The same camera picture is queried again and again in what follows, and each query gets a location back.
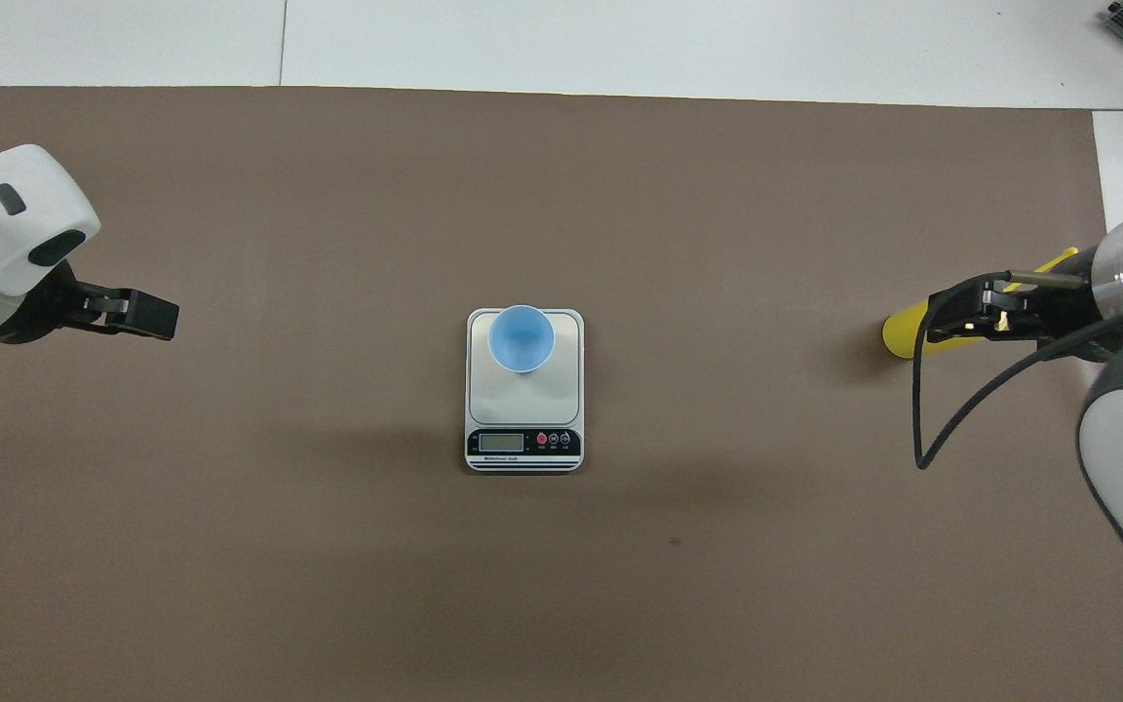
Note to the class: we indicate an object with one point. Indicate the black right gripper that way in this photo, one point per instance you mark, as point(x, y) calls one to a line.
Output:
point(1059, 312)

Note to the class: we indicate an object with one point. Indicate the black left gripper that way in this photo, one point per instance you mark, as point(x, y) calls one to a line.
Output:
point(40, 307)

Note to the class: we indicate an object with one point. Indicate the yellow squeeze bottle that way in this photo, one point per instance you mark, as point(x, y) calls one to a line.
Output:
point(903, 336)

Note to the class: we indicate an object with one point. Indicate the light blue plastic cup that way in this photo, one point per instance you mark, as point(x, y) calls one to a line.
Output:
point(521, 339)

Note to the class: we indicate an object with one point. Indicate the silver digital kitchen scale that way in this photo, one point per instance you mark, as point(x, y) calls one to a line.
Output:
point(523, 405)

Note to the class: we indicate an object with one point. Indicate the thin grey metal rod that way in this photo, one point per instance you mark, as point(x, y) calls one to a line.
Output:
point(1049, 279)

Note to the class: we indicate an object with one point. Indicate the brown table mat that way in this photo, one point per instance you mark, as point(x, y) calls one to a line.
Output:
point(522, 195)

